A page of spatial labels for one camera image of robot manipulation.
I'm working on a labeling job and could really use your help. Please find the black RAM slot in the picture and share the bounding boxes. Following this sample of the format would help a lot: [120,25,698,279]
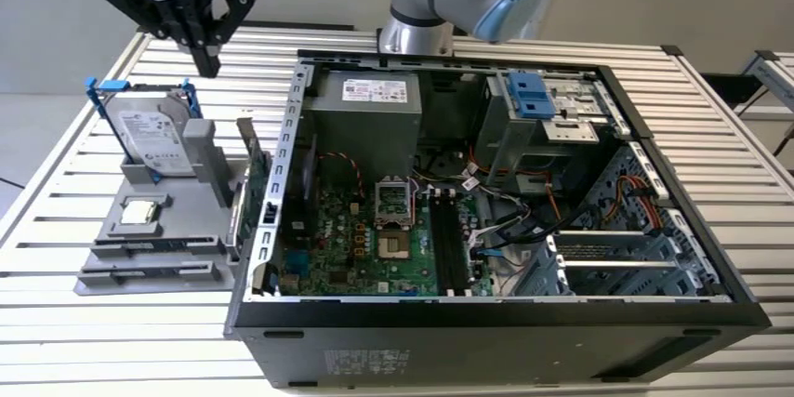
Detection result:
[429,189,459,297]
[444,189,475,297]

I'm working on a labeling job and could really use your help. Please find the grey power supply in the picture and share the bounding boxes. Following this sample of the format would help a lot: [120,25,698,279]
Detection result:
[307,69,424,175]

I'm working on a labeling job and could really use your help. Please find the perforated metal disk bay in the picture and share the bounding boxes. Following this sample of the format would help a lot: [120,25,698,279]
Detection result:
[544,228,731,298]

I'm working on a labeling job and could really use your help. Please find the twisted red black wire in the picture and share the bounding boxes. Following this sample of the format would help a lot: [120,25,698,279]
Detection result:
[316,152,367,198]

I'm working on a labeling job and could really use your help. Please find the thin orange wire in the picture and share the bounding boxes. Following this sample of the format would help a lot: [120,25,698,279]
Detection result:
[542,168,563,221]

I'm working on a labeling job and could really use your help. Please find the green graphics card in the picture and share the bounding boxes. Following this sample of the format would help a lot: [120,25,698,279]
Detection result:
[225,116,273,258]

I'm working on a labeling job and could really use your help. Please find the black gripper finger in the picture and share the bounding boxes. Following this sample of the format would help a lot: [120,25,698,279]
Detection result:
[195,0,260,79]
[96,0,211,79]

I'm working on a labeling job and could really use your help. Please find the CPU socket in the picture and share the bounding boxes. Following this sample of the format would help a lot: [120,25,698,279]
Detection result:
[375,224,416,262]

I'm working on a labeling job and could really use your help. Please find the grey parts rack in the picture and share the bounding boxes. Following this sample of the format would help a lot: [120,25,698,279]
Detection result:
[73,118,273,297]

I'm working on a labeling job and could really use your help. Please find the green motherboard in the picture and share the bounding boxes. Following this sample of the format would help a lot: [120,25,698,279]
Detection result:
[277,154,497,298]

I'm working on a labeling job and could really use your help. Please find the black PC case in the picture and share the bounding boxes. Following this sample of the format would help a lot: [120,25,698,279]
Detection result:
[221,47,774,390]

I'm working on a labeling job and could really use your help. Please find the black wire bundle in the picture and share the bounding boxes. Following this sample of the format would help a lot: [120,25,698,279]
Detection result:
[483,201,600,249]

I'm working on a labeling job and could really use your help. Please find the metal slat side table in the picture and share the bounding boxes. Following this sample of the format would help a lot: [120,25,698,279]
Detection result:
[734,49,794,156]

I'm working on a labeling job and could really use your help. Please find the black case fan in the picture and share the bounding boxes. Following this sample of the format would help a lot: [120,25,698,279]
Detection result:
[289,132,321,205]

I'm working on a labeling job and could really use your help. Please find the silver CPU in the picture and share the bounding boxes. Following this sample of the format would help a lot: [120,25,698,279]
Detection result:
[120,199,161,224]

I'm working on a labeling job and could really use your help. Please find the blue plastic bay latch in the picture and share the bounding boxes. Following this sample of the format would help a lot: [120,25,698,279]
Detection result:
[504,71,555,120]

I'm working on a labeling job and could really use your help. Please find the blue disk carrier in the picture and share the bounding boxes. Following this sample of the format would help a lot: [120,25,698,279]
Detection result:
[82,75,205,179]

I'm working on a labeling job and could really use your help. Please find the silver hard disk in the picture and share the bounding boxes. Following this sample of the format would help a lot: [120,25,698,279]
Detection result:
[97,89,197,179]

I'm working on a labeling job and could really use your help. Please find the metal socket cover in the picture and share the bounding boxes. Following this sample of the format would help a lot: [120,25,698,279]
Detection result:
[373,175,415,227]

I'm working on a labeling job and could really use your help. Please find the flat orange data wire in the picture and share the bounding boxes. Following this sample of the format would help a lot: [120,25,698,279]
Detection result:
[610,175,663,236]

